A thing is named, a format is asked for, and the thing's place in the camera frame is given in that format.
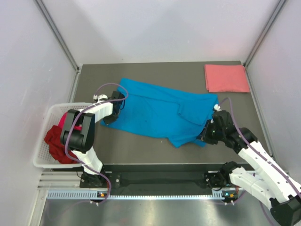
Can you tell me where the blue t shirt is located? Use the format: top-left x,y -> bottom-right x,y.
108,78 -> 219,148

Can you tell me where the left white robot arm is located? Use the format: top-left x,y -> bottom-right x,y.
60,91 -> 126,187

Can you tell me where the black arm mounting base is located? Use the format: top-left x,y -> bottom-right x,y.
79,164 -> 230,195

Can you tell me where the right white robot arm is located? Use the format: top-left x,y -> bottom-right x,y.
198,104 -> 301,226

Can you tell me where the folded pink t shirt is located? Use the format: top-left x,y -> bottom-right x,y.
204,64 -> 250,93

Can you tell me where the magenta t shirt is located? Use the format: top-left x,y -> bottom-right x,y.
58,112 -> 82,131

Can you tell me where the dark red t shirt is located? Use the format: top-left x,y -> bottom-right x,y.
44,125 -> 78,164

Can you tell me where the white plastic laundry basket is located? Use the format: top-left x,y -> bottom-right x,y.
33,102 -> 91,169

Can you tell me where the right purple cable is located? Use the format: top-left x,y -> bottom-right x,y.
217,97 -> 301,226

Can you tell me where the white slotted cable duct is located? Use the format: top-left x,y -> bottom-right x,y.
47,190 -> 238,200

